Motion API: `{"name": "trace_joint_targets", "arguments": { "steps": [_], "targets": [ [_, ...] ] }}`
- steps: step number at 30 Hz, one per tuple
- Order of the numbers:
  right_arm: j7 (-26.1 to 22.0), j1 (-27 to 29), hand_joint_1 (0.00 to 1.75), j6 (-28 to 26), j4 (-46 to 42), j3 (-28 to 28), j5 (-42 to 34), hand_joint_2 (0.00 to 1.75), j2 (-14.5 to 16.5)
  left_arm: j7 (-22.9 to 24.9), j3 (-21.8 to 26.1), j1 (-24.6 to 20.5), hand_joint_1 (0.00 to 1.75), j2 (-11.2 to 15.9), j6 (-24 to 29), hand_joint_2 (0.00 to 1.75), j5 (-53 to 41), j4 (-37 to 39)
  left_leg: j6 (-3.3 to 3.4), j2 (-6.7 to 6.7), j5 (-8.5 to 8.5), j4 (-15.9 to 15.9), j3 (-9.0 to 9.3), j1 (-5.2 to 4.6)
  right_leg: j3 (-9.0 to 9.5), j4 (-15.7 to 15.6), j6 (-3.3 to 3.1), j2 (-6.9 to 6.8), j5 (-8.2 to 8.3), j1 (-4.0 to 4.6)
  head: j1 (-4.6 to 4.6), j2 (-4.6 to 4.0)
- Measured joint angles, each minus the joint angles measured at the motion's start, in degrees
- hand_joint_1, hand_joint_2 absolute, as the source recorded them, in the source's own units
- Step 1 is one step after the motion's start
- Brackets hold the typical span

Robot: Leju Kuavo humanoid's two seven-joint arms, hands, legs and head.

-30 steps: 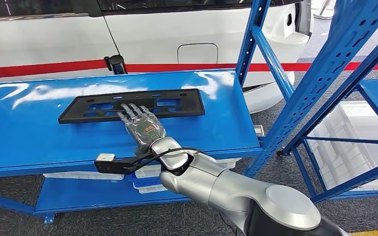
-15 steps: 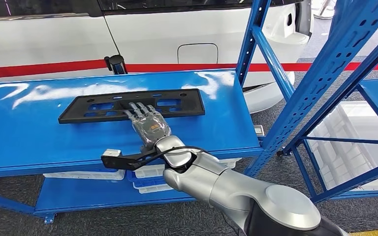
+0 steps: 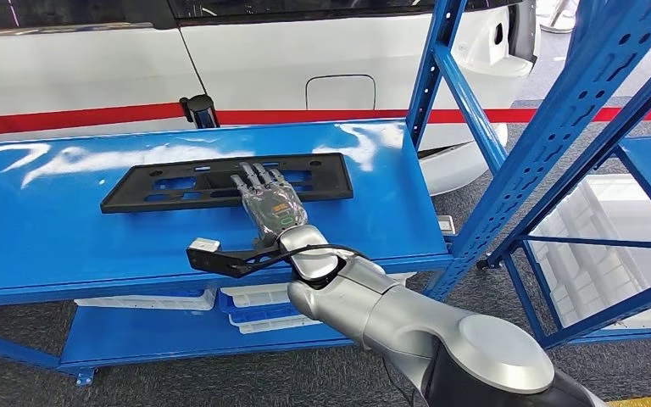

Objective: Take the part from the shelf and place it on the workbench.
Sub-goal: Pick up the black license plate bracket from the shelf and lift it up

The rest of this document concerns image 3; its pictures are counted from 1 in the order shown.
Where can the black plastic plate frame part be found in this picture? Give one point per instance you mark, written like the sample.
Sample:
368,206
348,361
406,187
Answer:
331,180

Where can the large white plastic crate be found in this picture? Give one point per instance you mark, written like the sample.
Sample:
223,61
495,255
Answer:
595,264

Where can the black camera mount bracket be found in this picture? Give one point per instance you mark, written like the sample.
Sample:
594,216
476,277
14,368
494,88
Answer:
219,263

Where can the small white tag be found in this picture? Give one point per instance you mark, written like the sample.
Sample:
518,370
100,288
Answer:
446,224

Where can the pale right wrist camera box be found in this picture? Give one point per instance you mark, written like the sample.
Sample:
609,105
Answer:
205,245

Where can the red barrier belt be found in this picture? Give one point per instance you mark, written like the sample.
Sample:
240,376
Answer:
78,119
359,116

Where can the white car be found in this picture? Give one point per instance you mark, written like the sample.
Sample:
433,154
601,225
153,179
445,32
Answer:
275,56

